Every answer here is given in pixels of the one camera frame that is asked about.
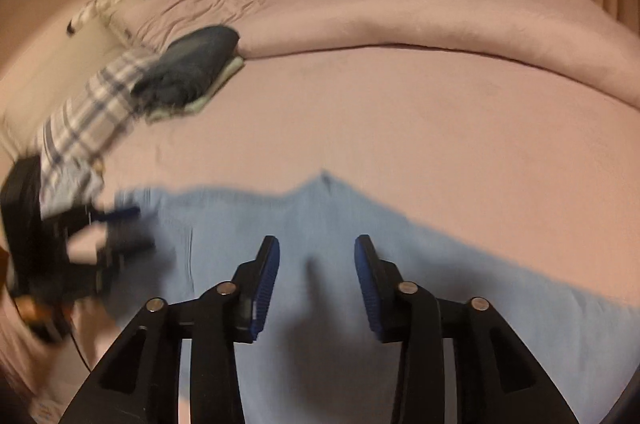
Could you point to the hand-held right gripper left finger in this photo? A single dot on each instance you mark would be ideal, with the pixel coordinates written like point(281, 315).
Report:
point(265, 284)

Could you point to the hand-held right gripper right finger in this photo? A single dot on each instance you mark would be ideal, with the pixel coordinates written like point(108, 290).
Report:
point(367, 284)

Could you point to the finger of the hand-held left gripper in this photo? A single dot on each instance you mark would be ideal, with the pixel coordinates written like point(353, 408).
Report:
point(127, 246)
point(120, 214)

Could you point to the light blue denim pants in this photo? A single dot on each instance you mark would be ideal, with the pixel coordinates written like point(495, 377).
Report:
point(320, 224)

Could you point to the plaid pillow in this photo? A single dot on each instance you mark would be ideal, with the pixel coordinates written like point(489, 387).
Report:
point(90, 119)

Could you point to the pale green folded cloth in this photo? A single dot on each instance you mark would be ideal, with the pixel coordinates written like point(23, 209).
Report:
point(200, 106)

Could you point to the pink bed sheet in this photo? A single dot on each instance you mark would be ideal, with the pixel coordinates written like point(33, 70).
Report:
point(400, 129)

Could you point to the dark folded jeans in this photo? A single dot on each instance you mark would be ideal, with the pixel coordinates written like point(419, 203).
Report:
point(190, 59)

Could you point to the pink duvet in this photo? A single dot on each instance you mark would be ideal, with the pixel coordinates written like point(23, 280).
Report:
point(400, 4)

